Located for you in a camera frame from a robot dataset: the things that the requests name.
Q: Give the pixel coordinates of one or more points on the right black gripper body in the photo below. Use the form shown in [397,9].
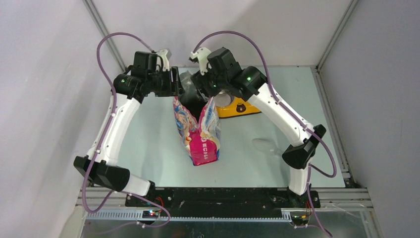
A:
[213,83]

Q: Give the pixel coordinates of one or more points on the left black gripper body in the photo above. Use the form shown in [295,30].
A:
[162,85]

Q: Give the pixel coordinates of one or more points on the cat food bag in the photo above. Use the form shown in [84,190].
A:
[197,122]

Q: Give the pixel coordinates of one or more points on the clear plastic scoop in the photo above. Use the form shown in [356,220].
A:
[267,147]

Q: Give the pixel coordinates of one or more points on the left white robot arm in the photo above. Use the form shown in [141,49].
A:
[150,73]

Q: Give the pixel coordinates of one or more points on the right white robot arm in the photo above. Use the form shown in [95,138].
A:
[221,78]

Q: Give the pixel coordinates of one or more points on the yellow double pet bowl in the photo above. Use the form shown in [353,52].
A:
[229,106]

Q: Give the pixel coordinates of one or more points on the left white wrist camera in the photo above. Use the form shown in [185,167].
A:
[163,60]

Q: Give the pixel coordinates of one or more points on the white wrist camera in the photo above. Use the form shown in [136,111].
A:
[201,57]
[163,60]

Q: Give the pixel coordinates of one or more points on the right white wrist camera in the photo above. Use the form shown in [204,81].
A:
[201,57]

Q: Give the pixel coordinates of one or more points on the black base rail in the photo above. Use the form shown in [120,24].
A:
[242,203]

